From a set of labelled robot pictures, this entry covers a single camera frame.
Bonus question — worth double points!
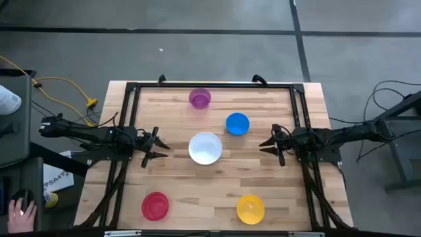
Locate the black cable bundle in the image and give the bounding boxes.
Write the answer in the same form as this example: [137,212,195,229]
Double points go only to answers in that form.
[78,160,128,228]
[301,160,351,230]

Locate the yellow extension cable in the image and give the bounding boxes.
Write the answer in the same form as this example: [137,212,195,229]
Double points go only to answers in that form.
[0,55,99,128]

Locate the thin black cables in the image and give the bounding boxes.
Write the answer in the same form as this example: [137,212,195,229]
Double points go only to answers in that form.
[31,100,119,128]

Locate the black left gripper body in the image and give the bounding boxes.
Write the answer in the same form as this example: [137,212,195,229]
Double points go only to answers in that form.
[133,126,160,169]

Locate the blue plastic bowl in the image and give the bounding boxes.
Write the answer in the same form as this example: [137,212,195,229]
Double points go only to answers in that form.
[225,112,251,136]

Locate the yellow and blue tape roll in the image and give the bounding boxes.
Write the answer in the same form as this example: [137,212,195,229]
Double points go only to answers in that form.
[43,191,59,209]

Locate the black metal stand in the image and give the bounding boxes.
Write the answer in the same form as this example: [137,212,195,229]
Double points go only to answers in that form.
[374,91,421,192]

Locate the black floor cables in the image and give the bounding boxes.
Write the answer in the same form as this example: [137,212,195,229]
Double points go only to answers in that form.
[328,80,421,163]

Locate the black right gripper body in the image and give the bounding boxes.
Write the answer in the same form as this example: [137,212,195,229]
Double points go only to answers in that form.
[272,124,299,167]

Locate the yellow translucent plastic bowl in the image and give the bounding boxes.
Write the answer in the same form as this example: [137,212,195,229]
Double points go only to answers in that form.
[236,194,266,226]

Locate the black aluminium table frame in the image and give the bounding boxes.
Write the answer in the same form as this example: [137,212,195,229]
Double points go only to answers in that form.
[97,81,353,231]

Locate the white cardboard box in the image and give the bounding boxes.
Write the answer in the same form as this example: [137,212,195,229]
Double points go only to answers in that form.
[42,150,75,193]

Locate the large white plastic bowl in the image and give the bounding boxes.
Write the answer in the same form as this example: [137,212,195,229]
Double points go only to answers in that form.
[188,132,223,166]

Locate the black computer mouse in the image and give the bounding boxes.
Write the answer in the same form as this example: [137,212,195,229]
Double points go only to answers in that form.
[11,189,36,215]

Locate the person's hand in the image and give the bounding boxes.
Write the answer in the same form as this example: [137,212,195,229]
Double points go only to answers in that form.
[7,197,38,234]

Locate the grey desk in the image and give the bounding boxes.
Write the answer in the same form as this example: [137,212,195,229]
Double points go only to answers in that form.
[0,68,37,167]

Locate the white paper sheet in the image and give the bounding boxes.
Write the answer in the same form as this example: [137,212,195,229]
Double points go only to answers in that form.
[0,84,22,116]

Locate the purple translucent plastic bowl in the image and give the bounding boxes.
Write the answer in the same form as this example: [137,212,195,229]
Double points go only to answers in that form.
[188,88,212,110]

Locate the red translucent plastic bowl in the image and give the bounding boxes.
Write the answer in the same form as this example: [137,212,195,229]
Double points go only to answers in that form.
[141,192,170,222]

